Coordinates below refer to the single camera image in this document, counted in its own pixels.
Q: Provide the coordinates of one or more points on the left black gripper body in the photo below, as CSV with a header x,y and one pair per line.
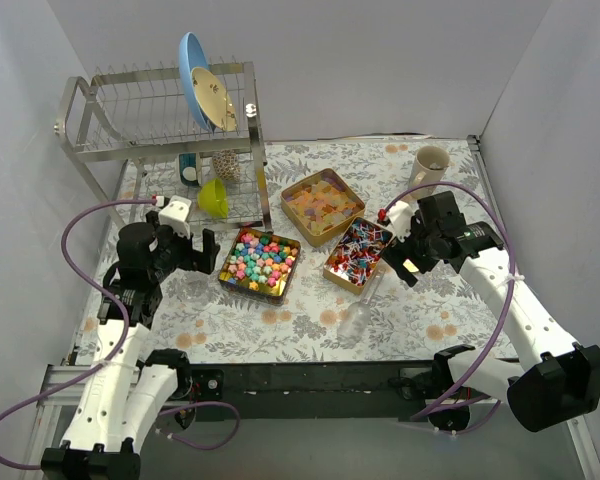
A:
x,y
198,254

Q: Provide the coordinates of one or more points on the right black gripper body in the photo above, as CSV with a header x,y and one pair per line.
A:
x,y
410,257

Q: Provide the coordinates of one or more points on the gold tin of lollipops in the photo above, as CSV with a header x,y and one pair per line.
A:
x,y
354,259

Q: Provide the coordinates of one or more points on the gold tin of star candies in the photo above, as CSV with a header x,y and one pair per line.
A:
x,y
260,265

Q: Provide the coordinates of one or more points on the gold tin of gummy candies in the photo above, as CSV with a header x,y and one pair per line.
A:
x,y
321,206

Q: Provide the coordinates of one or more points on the clear round candy jar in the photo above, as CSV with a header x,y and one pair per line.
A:
x,y
197,295

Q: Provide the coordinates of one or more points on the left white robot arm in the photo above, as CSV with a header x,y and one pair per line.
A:
x,y
113,417

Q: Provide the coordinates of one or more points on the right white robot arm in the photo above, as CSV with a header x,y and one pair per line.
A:
x,y
530,363

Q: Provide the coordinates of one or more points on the lime green bowl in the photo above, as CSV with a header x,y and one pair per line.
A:
x,y
212,199

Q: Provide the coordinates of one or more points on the blue white mug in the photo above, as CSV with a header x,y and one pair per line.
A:
x,y
187,169

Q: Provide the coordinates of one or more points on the beige ceramic mug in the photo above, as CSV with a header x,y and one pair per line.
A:
x,y
430,165

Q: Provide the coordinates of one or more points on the patterned ceramic cup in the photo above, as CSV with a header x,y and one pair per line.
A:
x,y
226,166

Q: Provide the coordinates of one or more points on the floral table mat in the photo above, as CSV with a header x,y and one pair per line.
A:
x,y
408,323

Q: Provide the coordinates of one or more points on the steel dish rack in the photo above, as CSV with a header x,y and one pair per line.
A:
x,y
140,120

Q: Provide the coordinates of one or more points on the cream floral plate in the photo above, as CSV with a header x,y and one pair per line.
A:
x,y
214,100

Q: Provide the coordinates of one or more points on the blue plate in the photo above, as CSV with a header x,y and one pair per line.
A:
x,y
191,56

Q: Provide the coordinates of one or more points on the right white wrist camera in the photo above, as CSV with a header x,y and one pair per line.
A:
x,y
397,219

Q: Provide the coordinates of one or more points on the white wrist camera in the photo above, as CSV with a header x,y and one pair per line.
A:
x,y
397,219
175,214

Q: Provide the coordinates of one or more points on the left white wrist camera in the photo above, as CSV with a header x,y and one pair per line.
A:
x,y
175,214

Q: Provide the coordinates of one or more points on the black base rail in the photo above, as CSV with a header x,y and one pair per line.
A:
x,y
322,390

